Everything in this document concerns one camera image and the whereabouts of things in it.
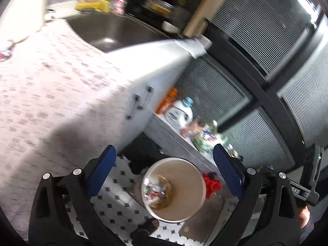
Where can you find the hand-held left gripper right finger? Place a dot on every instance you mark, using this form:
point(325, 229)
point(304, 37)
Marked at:
point(228, 170)

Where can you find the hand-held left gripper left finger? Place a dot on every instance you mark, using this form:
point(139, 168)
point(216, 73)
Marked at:
point(101, 170)

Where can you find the red cloth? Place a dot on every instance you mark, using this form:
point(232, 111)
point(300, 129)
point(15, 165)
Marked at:
point(212, 184)

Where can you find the beige trash bin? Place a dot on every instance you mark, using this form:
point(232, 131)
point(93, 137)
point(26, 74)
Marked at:
point(184, 184)

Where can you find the foil ball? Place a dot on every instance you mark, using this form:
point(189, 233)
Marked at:
point(152, 187)

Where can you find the person's right forearm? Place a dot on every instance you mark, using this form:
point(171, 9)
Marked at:
point(307, 235)

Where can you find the person's right hand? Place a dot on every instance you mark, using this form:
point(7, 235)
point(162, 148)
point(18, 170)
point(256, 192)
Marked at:
point(304, 215)

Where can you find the clear plastic bag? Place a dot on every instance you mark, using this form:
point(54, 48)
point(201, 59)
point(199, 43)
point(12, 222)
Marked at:
point(210, 137)

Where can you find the dark bag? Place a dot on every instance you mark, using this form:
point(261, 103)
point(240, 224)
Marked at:
point(143, 153)

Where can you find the grey low shelf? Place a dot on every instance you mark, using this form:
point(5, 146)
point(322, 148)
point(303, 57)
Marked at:
point(166, 138)

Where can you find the white laundry detergent bottle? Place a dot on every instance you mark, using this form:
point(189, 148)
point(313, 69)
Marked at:
point(179, 114)

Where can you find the person's foot in black sandal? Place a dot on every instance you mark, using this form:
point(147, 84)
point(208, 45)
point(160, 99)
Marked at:
point(144, 232)

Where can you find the patterned counter mat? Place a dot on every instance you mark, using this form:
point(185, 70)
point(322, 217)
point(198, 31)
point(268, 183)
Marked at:
point(51, 94)

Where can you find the orange spray bottle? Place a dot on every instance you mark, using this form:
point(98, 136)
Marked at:
point(167, 100)

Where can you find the white kitchen cabinet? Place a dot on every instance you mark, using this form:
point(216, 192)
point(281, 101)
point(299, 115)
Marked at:
point(158, 64)

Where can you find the steel sink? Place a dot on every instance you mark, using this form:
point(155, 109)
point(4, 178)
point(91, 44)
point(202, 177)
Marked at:
point(107, 33)

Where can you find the ribbed glass sliding door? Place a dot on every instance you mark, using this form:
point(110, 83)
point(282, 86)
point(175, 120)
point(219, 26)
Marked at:
point(256, 18)

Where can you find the yellow sponge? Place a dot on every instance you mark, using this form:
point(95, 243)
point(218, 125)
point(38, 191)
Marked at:
point(104, 6)

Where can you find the tall wooden board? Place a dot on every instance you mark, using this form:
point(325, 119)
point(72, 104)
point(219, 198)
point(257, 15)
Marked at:
point(205, 7)

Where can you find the pink bottle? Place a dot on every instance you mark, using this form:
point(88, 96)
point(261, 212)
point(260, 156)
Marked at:
point(119, 2)

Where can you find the cream air fryer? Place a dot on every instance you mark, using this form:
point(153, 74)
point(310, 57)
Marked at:
point(23, 7)

